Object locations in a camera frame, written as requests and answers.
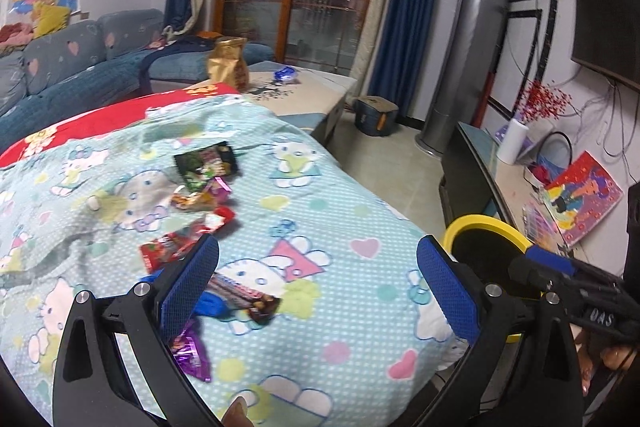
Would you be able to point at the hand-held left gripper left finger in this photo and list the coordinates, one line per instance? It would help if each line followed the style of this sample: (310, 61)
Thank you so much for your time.
(187, 287)

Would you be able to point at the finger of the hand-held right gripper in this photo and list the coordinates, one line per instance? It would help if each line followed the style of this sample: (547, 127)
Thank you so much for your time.
(550, 259)
(532, 274)

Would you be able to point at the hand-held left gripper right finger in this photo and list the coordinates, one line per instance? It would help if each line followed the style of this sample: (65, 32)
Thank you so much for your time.
(447, 287)

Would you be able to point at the red snack wrapper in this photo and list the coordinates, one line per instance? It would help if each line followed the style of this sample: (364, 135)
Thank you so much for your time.
(160, 252)

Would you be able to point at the yellow black trash bin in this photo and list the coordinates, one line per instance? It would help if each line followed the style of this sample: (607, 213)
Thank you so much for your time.
(475, 222)

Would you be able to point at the green snack packet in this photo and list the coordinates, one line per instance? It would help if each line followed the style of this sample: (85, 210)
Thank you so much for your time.
(200, 167)

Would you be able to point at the person's right hand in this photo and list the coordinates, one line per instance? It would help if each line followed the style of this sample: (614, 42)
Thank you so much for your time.
(617, 357)

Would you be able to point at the person's left hand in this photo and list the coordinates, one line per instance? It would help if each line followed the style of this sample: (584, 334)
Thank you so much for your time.
(237, 414)

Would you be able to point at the blue plastic bag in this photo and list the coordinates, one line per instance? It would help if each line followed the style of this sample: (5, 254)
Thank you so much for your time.
(212, 307)

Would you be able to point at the colourful bead sheet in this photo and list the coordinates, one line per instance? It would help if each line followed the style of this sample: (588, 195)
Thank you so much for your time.
(540, 227)

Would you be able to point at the shiny purple wrapper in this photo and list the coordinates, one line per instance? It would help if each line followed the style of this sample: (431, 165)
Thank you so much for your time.
(192, 352)

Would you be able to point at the colourful red painting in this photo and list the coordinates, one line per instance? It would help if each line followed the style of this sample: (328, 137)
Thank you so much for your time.
(582, 202)

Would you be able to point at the brown chocolate wrapper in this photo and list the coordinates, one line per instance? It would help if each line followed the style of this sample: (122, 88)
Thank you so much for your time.
(260, 307)

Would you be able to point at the red white wrapper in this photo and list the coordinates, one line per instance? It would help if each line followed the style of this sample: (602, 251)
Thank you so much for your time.
(222, 214)

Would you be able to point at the orange yellow wrapper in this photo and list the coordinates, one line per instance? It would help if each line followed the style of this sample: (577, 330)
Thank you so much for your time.
(192, 202)

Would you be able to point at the purple white box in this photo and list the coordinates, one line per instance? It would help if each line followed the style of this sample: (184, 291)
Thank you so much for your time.
(537, 147)

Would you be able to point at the dark television stand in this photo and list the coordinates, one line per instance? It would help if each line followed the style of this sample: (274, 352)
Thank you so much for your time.
(465, 172)

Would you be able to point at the white paper roll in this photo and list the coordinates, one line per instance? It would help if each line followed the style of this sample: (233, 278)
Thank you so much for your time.
(512, 142)

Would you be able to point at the cartoon cat printed blanket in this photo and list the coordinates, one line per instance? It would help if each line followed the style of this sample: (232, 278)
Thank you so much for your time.
(325, 217)

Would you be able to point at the red berry branches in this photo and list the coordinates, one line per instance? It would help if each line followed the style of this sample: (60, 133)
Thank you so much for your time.
(542, 99)

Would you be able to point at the dark storage box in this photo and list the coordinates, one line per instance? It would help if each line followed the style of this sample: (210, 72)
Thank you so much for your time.
(375, 117)

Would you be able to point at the red printed blanket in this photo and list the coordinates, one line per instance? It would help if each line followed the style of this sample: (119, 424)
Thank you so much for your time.
(100, 117)

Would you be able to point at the gold paper bag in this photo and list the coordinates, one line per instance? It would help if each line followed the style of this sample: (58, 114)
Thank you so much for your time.
(227, 64)

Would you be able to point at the beige coffee table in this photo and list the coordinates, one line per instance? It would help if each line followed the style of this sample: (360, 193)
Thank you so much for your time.
(315, 99)

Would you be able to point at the grey tower air conditioner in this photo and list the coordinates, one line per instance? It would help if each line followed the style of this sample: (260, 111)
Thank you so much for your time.
(465, 47)

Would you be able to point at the blue white wrapper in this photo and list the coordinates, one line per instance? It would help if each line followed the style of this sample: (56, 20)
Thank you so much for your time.
(286, 74)

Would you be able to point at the blue grey sofa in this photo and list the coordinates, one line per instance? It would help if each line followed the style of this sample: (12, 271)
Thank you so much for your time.
(65, 87)

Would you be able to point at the black television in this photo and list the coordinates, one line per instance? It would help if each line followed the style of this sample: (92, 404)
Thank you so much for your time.
(610, 7)

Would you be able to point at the yellow pillow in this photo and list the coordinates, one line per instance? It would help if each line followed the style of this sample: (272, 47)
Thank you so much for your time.
(50, 19)

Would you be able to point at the pink red clothes pile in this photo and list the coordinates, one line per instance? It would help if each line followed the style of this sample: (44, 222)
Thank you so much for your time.
(15, 34)

